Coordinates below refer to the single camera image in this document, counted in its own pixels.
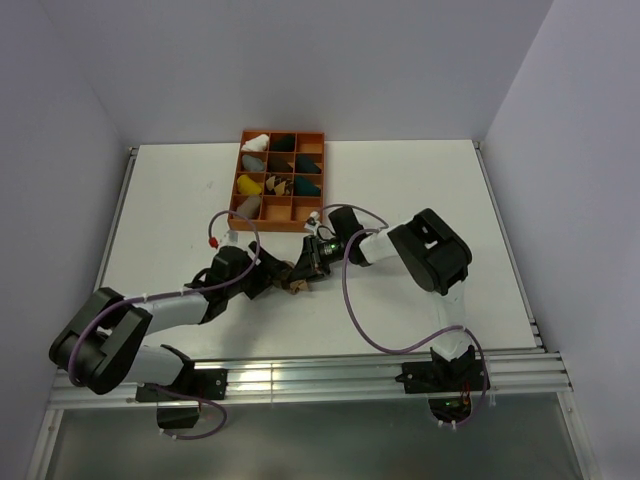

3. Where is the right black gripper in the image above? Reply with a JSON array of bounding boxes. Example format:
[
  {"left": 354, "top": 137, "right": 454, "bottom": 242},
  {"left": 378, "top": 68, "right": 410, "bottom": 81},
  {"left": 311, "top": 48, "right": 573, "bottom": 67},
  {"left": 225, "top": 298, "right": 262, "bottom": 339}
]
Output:
[{"left": 289, "top": 235, "right": 348, "bottom": 286}]

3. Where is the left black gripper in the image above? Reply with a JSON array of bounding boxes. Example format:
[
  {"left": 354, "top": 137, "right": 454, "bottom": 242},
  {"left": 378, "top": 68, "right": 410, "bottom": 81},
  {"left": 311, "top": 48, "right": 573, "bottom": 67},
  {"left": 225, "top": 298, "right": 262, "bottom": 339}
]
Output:
[{"left": 225, "top": 241, "right": 289, "bottom": 299}]

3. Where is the brown argyle sock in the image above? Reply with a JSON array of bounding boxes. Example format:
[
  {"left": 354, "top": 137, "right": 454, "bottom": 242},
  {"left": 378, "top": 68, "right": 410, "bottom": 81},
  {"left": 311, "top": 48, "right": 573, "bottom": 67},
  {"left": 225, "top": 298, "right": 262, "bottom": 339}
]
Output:
[{"left": 274, "top": 261, "right": 310, "bottom": 295}]

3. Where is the tan sock with maroon cuff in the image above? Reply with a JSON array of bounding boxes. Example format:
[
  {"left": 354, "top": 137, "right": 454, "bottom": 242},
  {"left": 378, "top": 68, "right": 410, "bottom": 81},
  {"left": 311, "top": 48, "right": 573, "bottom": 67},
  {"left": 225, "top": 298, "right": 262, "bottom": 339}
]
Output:
[{"left": 234, "top": 195, "right": 262, "bottom": 220}]

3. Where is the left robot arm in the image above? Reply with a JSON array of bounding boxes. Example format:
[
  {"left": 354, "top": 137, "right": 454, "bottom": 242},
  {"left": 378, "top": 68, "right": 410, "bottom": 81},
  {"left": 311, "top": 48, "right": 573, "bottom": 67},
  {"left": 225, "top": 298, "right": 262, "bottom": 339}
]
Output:
[{"left": 49, "top": 241, "right": 292, "bottom": 399}]

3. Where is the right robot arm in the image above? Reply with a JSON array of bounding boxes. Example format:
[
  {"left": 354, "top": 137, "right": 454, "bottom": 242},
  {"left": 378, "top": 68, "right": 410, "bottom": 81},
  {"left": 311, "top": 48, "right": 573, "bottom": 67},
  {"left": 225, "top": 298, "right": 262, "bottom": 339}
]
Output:
[{"left": 285, "top": 204, "right": 480, "bottom": 390}]

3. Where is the teal rolled sock lower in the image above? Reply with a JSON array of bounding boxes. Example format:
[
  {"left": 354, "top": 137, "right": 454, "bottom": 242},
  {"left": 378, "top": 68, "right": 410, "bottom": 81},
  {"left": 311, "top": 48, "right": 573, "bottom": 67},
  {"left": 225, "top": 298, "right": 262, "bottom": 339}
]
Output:
[{"left": 294, "top": 176, "right": 322, "bottom": 197}]

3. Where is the teal rolled sock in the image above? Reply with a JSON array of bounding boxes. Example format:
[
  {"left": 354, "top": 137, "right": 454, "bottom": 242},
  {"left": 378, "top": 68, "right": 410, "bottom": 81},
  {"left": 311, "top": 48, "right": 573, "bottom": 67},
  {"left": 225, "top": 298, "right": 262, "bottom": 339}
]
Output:
[
  {"left": 294, "top": 176, "right": 322, "bottom": 197},
  {"left": 295, "top": 154, "right": 322, "bottom": 174}
]

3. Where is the argyle rolled sock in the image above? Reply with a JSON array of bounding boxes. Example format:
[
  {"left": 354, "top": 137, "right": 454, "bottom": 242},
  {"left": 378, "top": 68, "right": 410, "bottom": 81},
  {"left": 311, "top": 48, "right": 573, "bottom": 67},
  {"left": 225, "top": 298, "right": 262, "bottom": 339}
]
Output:
[{"left": 265, "top": 175, "right": 293, "bottom": 196}]

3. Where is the teal rolled sock upper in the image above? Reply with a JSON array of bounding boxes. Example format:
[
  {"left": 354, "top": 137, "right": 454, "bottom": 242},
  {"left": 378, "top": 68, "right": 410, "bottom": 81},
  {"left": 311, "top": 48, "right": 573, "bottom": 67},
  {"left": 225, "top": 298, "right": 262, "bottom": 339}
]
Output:
[{"left": 295, "top": 154, "right": 322, "bottom": 174}]

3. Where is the yellow rolled sock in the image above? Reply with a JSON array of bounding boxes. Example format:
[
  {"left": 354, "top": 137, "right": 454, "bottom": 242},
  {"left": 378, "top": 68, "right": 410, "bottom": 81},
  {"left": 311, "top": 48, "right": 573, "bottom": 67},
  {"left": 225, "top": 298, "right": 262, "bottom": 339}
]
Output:
[{"left": 236, "top": 174, "right": 264, "bottom": 196}]

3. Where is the orange wooden compartment tray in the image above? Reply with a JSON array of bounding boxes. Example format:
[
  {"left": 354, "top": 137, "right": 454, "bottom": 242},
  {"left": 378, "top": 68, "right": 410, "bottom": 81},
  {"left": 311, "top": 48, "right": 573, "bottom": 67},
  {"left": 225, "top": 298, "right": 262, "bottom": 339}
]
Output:
[{"left": 228, "top": 129, "right": 327, "bottom": 233}]

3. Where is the dark brown rolled sock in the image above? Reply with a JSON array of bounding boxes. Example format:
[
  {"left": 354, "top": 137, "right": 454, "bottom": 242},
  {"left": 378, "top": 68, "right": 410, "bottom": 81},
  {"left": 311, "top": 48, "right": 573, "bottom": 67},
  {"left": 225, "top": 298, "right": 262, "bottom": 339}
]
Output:
[{"left": 267, "top": 152, "right": 295, "bottom": 173}]

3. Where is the grey rolled sock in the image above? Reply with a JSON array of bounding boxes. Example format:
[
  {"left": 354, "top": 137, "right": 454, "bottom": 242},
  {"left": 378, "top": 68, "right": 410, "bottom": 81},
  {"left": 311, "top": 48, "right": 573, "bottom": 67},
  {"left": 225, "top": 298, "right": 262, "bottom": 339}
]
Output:
[{"left": 241, "top": 155, "right": 266, "bottom": 172}]

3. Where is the dark green rolled sock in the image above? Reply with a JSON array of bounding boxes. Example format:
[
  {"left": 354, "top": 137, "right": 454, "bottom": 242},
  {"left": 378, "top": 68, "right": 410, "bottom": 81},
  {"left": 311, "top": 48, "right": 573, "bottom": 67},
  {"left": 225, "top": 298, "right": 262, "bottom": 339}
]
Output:
[{"left": 269, "top": 133, "right": 296, "bottom": 152}]

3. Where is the white rolled sock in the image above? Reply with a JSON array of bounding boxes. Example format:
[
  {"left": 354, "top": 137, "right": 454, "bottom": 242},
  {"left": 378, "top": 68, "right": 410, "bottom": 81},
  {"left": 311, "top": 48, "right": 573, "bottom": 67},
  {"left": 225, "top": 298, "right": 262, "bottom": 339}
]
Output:
[{"left": 241, "top": 133, "right": 270, "bottom": 152}]

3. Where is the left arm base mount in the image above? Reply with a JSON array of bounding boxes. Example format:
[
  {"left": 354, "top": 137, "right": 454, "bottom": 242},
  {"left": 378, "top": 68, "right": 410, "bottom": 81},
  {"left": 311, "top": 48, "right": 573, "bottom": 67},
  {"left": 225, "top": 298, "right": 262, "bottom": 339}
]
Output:
[{"left": 135, "top": 368, "right": 229, "bottom": 440}]

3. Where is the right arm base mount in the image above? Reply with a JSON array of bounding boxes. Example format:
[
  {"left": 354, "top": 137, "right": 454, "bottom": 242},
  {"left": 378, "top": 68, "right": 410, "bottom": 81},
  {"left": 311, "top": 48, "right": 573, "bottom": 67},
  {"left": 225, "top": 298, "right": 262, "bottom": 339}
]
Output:
[{"left": 395, "top": 360, "right": 491, "bottom": 394}]

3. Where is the aluminium table frame rail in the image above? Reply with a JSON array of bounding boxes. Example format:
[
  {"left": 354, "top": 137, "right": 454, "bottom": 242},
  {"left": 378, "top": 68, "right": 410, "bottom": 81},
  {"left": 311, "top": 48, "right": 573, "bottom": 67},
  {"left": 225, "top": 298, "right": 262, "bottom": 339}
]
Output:
[{"left": 47, "top": 350, "right": 572, "bottom": 410}]

